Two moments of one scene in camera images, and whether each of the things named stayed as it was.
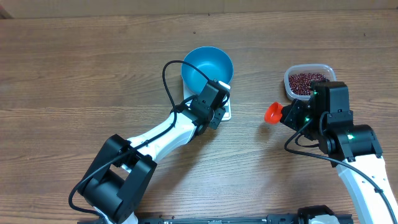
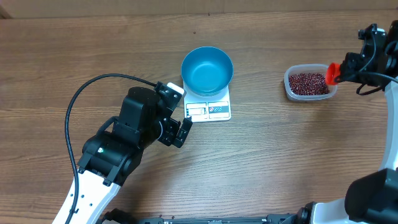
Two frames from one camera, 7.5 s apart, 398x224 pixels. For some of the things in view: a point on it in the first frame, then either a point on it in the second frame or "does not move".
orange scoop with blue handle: x=273 y=113 -> x=333 y=71
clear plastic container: x=298 y=78 does not move
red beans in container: x=300 y=83 does not move
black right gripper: x=292 y=115 -> x=352 y=61
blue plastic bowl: x=215 y=63 does not move
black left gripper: x=219 y=116 -> x=169 y=137
